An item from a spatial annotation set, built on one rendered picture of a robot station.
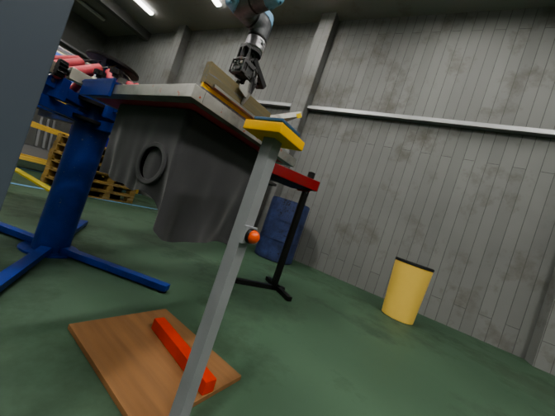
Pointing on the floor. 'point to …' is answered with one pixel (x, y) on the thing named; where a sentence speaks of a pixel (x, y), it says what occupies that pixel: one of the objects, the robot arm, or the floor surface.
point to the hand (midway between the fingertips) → (239, 102)
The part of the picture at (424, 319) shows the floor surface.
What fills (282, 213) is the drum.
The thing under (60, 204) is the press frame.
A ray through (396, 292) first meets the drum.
